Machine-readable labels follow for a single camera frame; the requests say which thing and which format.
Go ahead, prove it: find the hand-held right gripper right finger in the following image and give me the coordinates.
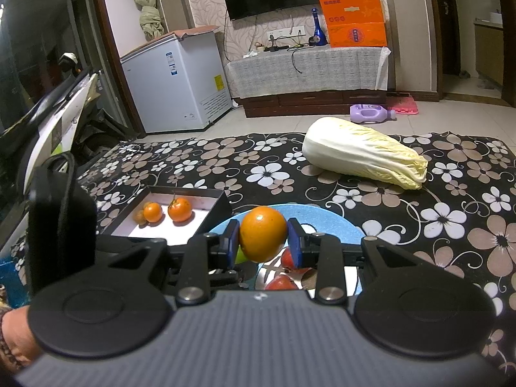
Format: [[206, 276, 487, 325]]
[[287, 217, 438, 306]]

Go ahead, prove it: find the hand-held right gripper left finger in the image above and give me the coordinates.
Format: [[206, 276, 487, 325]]
[[108, 218, 241, 305]]

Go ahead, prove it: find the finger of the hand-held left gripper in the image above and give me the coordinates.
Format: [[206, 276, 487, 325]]
[[167, 264, 248, 291]]

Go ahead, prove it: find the red tomato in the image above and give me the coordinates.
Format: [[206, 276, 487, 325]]
[[280, 247, 297, 271], [265, 274, 299, 291]]

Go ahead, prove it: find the large smooth orange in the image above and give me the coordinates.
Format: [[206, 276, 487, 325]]
[[239, 205, 289, 263]]

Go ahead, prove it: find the blue round plate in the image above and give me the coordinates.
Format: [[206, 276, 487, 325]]
[[207, 203, 366, 296]]

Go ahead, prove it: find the black box with white inside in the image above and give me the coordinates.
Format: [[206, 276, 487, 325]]
[[108, 185, 234, 247]]

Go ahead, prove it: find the person's left forearm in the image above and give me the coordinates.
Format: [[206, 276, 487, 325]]
[[0, 304, 40, 372]]

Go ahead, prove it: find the orange with stem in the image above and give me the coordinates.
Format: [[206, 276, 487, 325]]
[[167, 196, 193, 223]]

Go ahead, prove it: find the blue plastic item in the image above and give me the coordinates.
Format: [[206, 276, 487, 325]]
[[0, 259, 28, 308]]

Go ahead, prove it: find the small round orange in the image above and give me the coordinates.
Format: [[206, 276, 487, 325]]
[[143, 202, 164, 223]]

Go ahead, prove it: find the white electric scooter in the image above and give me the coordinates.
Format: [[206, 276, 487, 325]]
[[0, 51, 134, 226]]

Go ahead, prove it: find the napa cabbage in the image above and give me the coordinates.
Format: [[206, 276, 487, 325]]
[[302, 116, 429, 191]]

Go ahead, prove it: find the dark wooden television cabinet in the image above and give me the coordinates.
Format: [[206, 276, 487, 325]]
[[233, 88, 390, 119]]

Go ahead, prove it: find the purple detergent bottle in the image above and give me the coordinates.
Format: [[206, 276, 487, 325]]
[[349, 104, 397, 124]]

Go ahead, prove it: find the black floral tablecloth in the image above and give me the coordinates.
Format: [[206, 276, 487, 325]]
[[0, 131, 516, 376]]

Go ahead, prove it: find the white chest freezer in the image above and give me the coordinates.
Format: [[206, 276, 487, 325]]
[[120, 31, 234, 134]]

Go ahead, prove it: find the white lace cover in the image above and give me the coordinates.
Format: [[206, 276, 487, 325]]
[[225, 46, 392, 98]]

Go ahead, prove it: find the pink floor mat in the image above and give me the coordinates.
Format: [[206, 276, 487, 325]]
[[386, 95, 420, 116]]

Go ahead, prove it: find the blue glass bottle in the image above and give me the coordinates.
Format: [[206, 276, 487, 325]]
[[310, 7, 327, 47]]

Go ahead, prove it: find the brown cardboard sheet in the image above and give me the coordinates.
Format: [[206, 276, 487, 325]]
[[147, 25, 221, 42]]

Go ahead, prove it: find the tied beige curtain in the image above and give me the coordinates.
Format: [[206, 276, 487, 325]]
[[123, 0, 165, 41]]

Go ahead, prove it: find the orange gift box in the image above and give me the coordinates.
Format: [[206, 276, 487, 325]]
[[319, 0, 388, 48]]

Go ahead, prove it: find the brown wooden door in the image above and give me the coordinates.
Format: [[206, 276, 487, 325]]
[[426, 0, 459, 98]]

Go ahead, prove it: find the brown bead bracelet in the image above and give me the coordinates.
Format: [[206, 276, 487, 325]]
[[0, 310, 22, 368]]

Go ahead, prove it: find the white wall socket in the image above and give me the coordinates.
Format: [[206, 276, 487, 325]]
[[268, 26, 305, 37]]

